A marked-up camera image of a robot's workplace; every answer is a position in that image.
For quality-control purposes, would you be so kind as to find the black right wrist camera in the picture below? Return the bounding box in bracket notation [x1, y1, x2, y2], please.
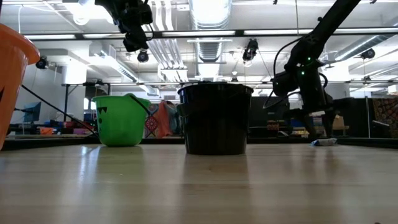
[271, 70, 300, 98]

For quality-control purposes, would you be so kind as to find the large black cabinet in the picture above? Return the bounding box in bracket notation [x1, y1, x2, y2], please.
[250, 96, 292, 138]

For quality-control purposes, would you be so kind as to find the black background rack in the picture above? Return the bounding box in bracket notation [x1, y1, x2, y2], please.
[61, 81, 111, 125]

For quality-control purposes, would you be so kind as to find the cardboard box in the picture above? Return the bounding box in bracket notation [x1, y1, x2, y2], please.
[332, 114, 346, 128]

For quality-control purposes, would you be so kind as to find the wooden background table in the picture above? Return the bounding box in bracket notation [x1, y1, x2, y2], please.
[292, 124, 349, 138]

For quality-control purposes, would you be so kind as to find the white blue Hershey's bar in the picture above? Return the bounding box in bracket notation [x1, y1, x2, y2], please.
[310, 138, 338, 147]

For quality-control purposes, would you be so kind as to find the colourful patterned cloth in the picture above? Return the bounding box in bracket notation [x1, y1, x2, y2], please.
[144, 100, 183, 139]

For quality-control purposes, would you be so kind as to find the brown patterned panel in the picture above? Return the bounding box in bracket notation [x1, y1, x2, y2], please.
[372, 98, 398, 138]

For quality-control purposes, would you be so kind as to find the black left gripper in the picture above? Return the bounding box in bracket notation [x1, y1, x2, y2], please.
[111, 0, 150, 53]

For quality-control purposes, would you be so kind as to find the green plastic bucket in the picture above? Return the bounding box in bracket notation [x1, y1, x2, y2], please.
[91, 93, 152, 148]

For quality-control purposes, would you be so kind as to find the silver ventilation duct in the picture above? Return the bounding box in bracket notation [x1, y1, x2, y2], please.
[334, 33, 398, 62]

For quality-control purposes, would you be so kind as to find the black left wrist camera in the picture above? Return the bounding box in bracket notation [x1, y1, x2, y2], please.
[138, 2, 154, 26]

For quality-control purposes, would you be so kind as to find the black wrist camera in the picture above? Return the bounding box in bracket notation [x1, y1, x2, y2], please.
[271, 70, 300, 98]
[138, 2, 154, 26]

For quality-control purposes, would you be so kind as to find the ribbed grey ceiling duct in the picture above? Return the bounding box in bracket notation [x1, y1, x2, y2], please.
[195, 37, 224, 63]

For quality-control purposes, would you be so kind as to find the orange plastic bucket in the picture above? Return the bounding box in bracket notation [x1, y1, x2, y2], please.
[0, 22, 40, 151]

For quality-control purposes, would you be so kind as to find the computer monitor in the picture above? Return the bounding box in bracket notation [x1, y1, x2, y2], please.
[22, 101, 42, 124]

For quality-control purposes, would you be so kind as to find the black plastic bucket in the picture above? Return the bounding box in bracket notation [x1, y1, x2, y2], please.
[177, 81, 255, 156]

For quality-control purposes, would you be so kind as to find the black beam with light strips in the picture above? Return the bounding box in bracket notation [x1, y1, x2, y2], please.
[21, 27, 398, 41]

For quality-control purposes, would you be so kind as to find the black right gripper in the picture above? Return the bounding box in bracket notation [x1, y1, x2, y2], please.
[297, 63, 336, 140]

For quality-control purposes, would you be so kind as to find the black office chair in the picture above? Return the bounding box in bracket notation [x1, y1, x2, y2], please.
[371, 119, 393, 139]

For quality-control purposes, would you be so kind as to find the black hanging ceiling camera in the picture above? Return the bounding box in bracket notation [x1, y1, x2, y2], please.
[360, 47, 376, 60]
[241, 37, 259, 62]
[35, 55, 50, 70]
[136, 50, 150, 63]

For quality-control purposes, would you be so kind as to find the black right camera cable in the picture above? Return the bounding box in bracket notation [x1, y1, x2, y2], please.
[262, 36, 304, 110]

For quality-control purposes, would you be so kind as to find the black partition wall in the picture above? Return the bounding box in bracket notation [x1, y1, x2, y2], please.
[332, 98, 374, 138]

